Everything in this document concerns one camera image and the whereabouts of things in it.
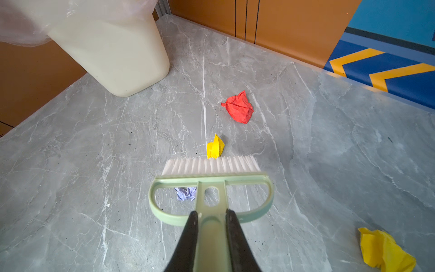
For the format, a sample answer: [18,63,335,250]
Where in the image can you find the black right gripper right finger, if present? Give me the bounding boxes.
[225,209,261,272]

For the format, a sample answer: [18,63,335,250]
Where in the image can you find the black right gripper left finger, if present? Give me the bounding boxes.
[164,211,198,272]

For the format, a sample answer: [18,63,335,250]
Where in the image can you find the green hand brush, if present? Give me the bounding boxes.
[148,156,274,272]

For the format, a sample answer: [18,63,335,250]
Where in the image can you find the lilac crumpled paper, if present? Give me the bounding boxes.
[175,187,197,201]

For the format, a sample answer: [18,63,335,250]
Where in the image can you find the small red crumpled paper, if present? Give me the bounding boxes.
[221,90,254,124]

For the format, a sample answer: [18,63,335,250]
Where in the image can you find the yellow folded paper scrap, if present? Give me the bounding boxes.
[207,134,225,159]

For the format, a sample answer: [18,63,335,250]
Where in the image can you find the yellow crumpled paper ball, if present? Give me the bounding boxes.
[358,228,416,272]

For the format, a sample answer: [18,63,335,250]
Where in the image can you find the cream trash bin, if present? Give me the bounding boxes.
[47,1,170,97]

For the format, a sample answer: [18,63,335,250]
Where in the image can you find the aluminium corner post left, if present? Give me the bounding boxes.
[155,0,172,18]

